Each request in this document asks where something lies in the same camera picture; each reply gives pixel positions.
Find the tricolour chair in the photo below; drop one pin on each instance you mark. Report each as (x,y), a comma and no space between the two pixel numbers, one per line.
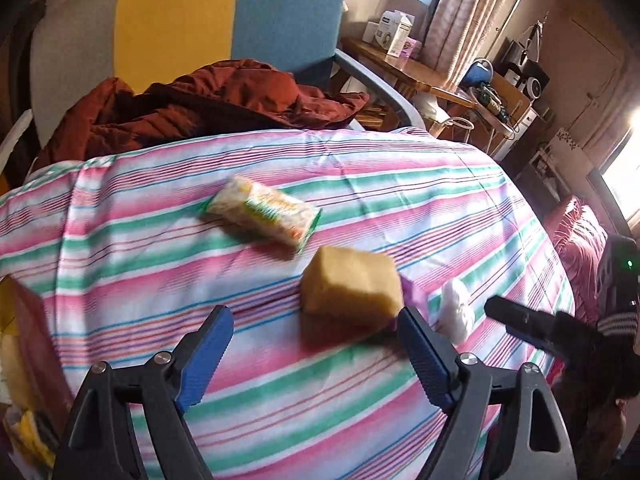
(190,25)

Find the gold metal tin tray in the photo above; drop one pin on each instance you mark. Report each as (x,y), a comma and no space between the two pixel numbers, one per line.
(25,330)

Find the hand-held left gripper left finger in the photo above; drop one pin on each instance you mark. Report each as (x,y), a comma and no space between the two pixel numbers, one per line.
(205,360)

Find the small pink box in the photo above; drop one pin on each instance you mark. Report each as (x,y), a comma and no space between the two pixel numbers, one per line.
(410,48)

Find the white foam board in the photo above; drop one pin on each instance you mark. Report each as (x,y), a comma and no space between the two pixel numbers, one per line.
(12,137)

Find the pink patterned curtain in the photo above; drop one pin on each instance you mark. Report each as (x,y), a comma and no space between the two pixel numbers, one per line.
(467,15)

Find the striped pink green bedsheet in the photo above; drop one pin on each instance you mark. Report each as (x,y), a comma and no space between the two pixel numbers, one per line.
(280,310)

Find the plain white box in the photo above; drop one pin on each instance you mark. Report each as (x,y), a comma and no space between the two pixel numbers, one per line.
(374,32)

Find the black silver speaker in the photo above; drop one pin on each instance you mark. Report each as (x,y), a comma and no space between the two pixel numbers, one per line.
(525,80)

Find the blue white carton box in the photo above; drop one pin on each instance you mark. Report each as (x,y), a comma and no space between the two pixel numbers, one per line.
(395,30)

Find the wooden desk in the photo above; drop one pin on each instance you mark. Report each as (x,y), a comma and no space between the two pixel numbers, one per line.
(405,70)

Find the clear snack packet green edges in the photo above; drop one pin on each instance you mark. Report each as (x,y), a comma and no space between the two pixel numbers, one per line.
(265,212)

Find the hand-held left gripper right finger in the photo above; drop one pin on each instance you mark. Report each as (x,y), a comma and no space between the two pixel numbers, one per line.
(427,360)

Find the white storage cabinet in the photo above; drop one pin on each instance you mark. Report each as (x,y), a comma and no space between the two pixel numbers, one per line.
(520,125)

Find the pink quilted bedding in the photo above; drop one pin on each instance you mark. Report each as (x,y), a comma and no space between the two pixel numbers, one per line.
(575,240)

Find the yellow sponge block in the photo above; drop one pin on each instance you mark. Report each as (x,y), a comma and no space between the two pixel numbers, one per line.
(350,285)

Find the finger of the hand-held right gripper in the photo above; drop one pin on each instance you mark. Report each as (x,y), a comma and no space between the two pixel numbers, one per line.
(525,321)

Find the red-brown padded jacket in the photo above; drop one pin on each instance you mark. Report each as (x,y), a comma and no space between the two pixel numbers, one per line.
(200,102)

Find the person's right forearm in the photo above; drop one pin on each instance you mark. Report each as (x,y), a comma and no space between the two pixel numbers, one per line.
(600,390)

